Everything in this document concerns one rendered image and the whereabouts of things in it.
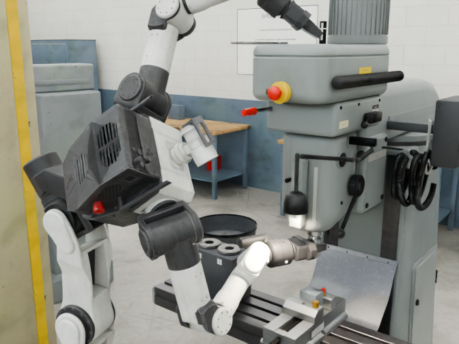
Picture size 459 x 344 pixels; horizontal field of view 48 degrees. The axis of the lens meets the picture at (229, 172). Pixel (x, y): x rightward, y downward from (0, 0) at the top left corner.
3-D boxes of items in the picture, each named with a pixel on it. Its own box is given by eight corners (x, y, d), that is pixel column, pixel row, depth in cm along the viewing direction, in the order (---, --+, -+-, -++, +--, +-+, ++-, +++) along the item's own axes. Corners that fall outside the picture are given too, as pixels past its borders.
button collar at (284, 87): (287, 104, 140) (287, 82, 138) (268, 103, 143) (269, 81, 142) (291, 104, 141) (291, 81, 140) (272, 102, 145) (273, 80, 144)
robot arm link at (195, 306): (209, 349, 136) (189, 273, 131) (175, 340, 145) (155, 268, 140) (235, 326, 144) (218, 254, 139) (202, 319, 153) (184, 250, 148)
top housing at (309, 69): (324, 106, 135) (326, 44, 132) (244, 100, 151) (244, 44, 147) (391, 93, 171) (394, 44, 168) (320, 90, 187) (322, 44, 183)
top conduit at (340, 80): (342, 90, 134) (343, 76, 134) (328, 89, 137) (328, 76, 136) (404, 81, 169) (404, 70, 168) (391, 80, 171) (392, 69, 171)
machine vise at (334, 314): (298, 362, 159) (299, 330, 156) (258, 345, 168) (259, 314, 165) (348, 317, 185) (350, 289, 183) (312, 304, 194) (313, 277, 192)
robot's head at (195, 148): (187, 173, 142) (212, 158, 138) (169, 140, 142) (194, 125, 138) (197, 167, 148) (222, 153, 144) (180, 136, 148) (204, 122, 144)
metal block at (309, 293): (315, 312, 173) (315, 295, 172) (299, 306, 177) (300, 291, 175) (322, 306, 177) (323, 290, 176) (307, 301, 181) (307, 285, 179)
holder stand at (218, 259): (231, 306, 192) (231, 256, 187) (188, 290, 205) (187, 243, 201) (251, 295, 201) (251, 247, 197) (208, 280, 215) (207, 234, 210)
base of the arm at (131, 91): (108, 116, 149) (140, 110, 144) (113, 75, 153) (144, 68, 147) (140, 132, 162) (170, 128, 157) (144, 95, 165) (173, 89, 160)
